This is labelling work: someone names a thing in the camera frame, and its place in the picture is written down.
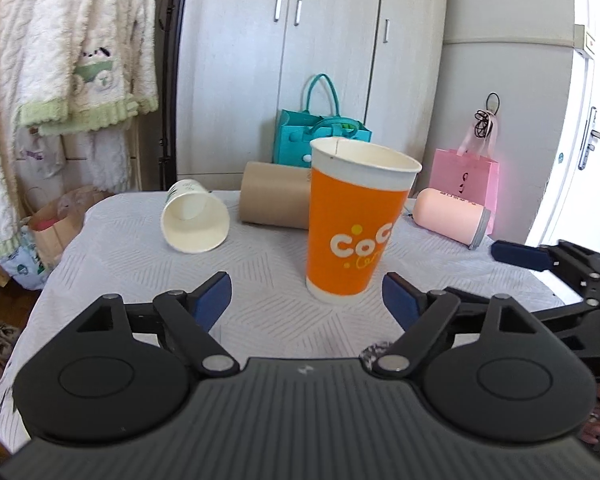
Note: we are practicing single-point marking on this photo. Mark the printed plastic bag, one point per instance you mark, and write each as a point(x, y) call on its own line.
point(22, 265)

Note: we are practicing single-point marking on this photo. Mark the white quilted tablecloth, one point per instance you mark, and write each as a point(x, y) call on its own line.
point(130, 265)

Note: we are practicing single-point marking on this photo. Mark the white paper cup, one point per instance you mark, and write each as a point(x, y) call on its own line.
point(192, 220)

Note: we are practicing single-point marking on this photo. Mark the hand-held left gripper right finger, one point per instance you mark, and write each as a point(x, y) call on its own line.
point(401, 301)

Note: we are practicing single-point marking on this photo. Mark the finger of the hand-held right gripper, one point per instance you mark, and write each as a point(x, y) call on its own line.
point(555, 312)
point(520, 255)

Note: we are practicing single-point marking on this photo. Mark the brown paper bag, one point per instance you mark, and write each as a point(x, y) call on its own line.
point(60, 225)

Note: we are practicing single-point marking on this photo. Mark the grey wooden wardrobe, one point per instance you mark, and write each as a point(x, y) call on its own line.
point(230, 70)

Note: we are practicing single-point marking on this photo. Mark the cream fluffy bathrobe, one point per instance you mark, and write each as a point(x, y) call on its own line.
point(70, 35)

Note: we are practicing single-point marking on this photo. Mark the black stand pole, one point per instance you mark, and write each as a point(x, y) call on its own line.
point(169, 60)

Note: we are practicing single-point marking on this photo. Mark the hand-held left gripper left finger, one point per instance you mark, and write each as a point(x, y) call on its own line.
point(214, 297)

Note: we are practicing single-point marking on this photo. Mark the brown cardboard tube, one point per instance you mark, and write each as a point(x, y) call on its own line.
point(275, 195)

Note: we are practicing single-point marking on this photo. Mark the teal tote bag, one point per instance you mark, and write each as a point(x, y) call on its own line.
point(305, 135)

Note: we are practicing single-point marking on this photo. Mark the pink tumbler with grey lid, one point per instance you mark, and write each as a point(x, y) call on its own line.
point(447, 215)

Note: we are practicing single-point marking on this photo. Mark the white door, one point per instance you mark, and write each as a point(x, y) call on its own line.
point(575, 110)

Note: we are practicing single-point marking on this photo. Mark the pink paper gift bag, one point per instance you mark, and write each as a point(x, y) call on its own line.
point(462, 172)

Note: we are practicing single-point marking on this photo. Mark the orange paper cup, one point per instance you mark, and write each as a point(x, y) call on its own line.
point(350, 220)

